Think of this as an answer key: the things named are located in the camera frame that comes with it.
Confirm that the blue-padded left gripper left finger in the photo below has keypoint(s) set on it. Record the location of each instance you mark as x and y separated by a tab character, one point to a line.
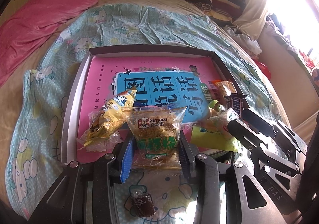
121	165

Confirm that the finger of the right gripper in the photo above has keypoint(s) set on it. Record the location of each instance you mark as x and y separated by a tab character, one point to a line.
259	123
247	137

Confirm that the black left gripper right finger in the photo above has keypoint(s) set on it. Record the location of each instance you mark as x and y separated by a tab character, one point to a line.
187	158

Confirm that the Ximaizi meat floss snack pack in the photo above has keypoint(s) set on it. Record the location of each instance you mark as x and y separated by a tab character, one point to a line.
156	131

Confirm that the dark jelly candy wrapper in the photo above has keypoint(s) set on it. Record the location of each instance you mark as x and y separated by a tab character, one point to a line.
142	204

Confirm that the green yellow cake packet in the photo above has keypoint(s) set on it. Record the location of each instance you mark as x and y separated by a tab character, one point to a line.
212	131

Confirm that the dark Snickers bar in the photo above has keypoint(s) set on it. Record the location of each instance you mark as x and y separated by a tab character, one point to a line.
236	102

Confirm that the yellow chips snack bag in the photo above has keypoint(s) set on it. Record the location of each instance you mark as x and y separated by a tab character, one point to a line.
102	134

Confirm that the orange biscuit packet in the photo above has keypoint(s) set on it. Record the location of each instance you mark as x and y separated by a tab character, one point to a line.
222	88

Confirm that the red plastic bag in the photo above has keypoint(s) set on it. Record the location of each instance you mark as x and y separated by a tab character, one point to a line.
264	69

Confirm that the pink children's book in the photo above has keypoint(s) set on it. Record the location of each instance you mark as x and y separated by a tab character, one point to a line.
159	81

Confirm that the grey cardboard tray box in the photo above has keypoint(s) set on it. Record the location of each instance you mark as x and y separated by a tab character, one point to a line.
70	148

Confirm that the beige curtain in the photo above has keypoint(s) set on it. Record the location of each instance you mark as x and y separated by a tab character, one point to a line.
253	18

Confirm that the pink quilt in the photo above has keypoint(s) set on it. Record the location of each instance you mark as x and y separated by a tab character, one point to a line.
31	26

